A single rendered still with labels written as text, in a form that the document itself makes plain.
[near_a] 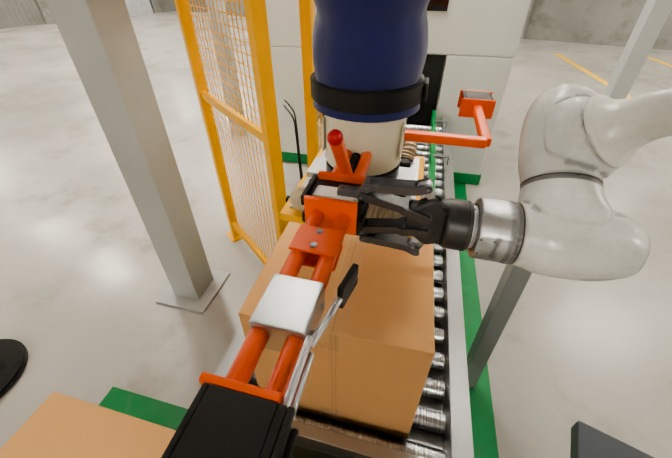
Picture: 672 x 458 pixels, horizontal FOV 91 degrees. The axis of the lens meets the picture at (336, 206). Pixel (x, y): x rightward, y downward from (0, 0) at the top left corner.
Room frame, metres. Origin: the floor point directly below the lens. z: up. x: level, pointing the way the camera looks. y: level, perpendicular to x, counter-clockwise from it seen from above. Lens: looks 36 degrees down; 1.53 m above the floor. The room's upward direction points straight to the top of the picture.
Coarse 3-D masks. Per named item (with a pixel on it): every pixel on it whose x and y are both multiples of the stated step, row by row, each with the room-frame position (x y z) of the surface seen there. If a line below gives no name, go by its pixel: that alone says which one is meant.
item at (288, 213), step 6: (324, 150) 0.83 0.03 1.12; (318, 156) 0.80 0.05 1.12; (324, 156) 0.79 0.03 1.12; (312, 162) 0.77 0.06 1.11; (306, 174) 0.71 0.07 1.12; (306, 180) 0.67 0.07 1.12; (288, 204) 0.58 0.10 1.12; (282, 210) 0.56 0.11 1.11; (288, 210) 0.56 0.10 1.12; (294, 210) 0.56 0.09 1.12; (282, 216) 0.55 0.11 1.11; (288, 216) 0.54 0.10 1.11; (294, 216) 0.54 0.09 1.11; (300, 216) 0.54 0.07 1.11; (300, 222) 0.54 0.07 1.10
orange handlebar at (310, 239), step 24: (480, 120) 0.76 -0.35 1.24; (456, 144) 0.66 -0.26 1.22; (480, 144) 0.65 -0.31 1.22; (336, 168) 0.52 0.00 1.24; (360, 168) 0.53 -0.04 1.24; (312, 216) 0.38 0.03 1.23; (336, 216) 0.39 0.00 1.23; (312, 240) 0.33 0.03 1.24; (336, 240) 0.33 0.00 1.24; (288, 264) 0.29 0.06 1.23; (312, 264) 0.31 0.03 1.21; (336, 264) 0.31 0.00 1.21; (264, 336) 0.19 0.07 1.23; (240, 360) 0.16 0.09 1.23; (288, 360) 0.16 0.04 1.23
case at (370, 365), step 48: (288, 240) 0.65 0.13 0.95; (336, 288) 0.49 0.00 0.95; (384, 288) 0.49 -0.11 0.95; (432, 288) 0.49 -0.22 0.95; (336, 336) 0.38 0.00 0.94; (384, 336) 0.37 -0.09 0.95; (432, 336) 0.37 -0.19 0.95; (336, 384) 0.38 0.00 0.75; (384, 384) 0.35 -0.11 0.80; (384, 432) 0.35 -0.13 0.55
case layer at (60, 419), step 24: (48, 408) 0.41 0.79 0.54; (72, 408) 0.41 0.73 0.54; (96, 408) 0.41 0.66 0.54; (24, 432) 0.35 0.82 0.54; (48, 432) 0.35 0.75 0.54; (72, 432) 0.35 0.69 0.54; (96, 432) 0.35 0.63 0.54; (120, 432) 0.35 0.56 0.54; (144, 432) 0.35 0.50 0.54; (168, 432) 0.35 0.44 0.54; (0, 456) 0.30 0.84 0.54; (24, 456) 0.30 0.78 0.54; (48, 456) 0.30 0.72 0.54; (72, 456) 0.30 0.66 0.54; (96, 456) 0.30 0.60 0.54; (120, 456) 0.30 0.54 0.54; (144, 456) 0.30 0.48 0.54
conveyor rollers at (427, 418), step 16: (416, 128) 2.41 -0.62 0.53; (432, 384) 0.47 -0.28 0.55; (304, 416) 0.39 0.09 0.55; (320, 416) 0.39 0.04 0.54; (416, 416) 0.39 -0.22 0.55; (432, 416) 0.39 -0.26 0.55; (352, 432) 0.35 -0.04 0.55; (368, 432) 0.35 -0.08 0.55; (400, 448) 0.32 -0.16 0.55; (416, 448) 0.32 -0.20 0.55; (432, 448) 0.32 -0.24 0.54
